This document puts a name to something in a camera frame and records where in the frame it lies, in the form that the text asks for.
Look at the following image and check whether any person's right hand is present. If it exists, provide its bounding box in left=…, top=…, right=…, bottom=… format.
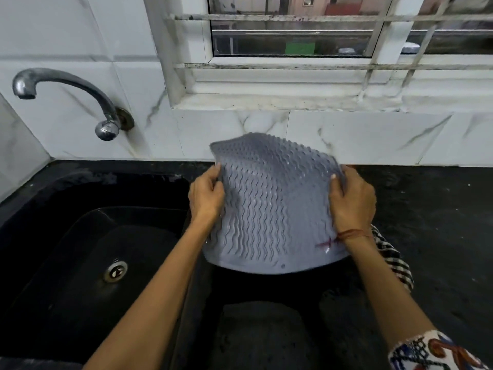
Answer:
left=328, top=165, right=377, bottom=241

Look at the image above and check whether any person's left hand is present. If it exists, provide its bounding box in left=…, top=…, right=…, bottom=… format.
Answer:
left=188, top=164, right=226, bottom=225

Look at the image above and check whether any grey ribbed silicone mat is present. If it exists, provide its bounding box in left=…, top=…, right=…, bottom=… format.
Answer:
left=203, top=132, right=350, bottom=275

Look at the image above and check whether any person's left forearm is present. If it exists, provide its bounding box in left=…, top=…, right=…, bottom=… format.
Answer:
left=83, top=219, right=216, bottom=370

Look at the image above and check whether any person's right forearm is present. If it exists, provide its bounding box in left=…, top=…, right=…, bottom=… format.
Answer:
left=341, top=231, right=438, bottom=353

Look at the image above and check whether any red thread wristband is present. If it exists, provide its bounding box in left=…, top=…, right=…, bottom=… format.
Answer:
left=317, top=228, right=373, bottom=250

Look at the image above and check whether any checkered cloth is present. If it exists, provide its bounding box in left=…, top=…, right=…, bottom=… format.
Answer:
left=371, top=225, right=415, bottom=292

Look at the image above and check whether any steel sink drain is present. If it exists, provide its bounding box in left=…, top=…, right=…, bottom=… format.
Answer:
left=103, top=260, right=128, bottom=283

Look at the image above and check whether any white metal window grille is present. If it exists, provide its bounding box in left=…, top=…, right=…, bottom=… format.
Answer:
left=166, top=0, right=493, bottom=100

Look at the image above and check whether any black kitchen sink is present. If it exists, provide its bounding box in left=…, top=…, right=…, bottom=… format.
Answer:
left=0, top=171, right=193, bottom=363

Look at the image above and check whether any patterned sleeve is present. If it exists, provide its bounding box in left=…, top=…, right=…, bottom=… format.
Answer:
left=387, top=330, right=490, bottom=370

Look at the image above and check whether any white window frame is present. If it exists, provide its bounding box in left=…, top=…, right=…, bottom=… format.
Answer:
left=143, top=0, right=493, bottom=108

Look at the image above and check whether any chrome wall tap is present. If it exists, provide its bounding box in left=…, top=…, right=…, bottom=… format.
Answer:
left=12, top=68, right=135, bottom=142

